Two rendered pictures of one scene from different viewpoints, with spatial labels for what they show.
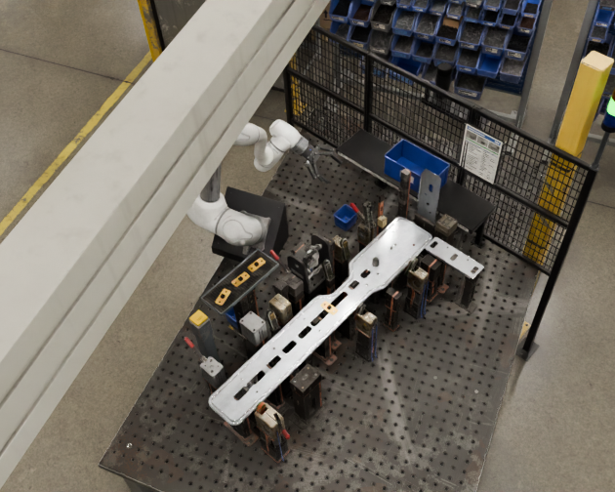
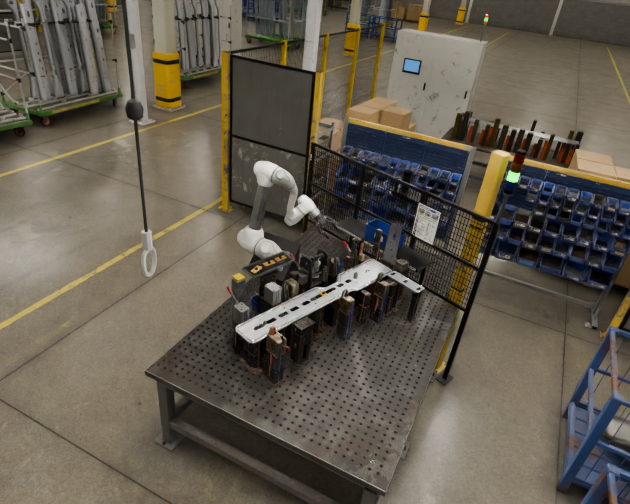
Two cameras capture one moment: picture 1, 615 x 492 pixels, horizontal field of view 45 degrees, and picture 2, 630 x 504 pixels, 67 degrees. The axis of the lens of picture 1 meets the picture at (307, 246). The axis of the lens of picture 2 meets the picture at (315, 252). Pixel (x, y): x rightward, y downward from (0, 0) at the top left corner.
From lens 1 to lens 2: 1.22 m
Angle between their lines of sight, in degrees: 21
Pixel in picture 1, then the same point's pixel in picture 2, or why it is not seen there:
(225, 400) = (246, 329)
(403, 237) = (374, 268)
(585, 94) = (493, 173)
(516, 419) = (437, 418)
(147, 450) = (182, 367)
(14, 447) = not seen: outside the picture
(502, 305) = (433, 323)
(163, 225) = not seen: outside the picture
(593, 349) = (489, 385)
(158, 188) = not seen: outside the picture
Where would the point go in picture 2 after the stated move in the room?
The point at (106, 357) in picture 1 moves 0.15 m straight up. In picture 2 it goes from (157, 344) to (155, 331)
